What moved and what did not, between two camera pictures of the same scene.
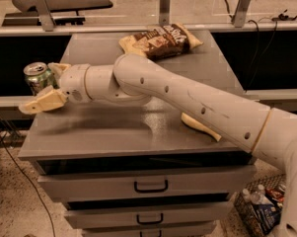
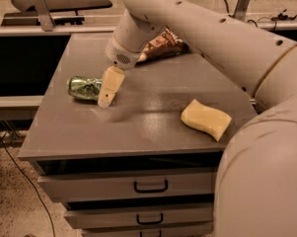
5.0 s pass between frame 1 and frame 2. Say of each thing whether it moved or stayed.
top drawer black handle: stayed
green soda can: moved
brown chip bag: stayed
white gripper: moved
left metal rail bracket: stayed
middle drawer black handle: stayed
